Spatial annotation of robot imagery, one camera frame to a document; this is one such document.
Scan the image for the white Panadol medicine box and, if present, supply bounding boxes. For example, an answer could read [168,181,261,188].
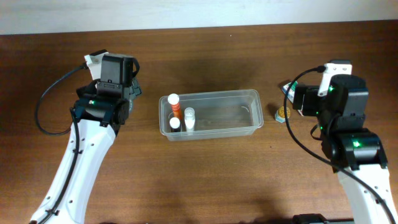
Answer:
[282,82,298,103]

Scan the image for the gold lid balm jar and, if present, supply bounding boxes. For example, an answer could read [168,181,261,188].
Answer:
[275,106,291,123]

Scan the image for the orange tube white cap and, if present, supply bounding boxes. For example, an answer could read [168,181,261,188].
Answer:
[167,93,183,120]

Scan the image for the black bottle white cap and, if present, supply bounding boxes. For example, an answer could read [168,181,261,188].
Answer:
[169,117,181,133]

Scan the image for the clear spray bottle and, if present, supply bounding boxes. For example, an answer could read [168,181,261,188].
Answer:
[184,108,195,132]

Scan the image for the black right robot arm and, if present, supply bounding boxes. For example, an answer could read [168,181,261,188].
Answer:
[293,75,397,223]

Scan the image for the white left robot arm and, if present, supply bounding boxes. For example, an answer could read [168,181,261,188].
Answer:
[30,50,142,223]

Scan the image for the clear plastic container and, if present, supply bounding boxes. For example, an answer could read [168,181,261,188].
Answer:
[159,89,264,141]

